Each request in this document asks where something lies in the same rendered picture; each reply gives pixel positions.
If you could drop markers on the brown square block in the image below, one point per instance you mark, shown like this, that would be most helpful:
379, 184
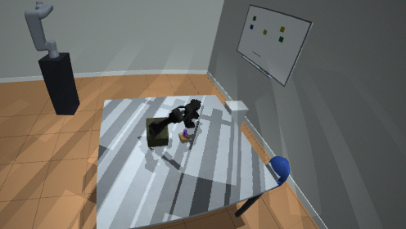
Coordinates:
181, 138

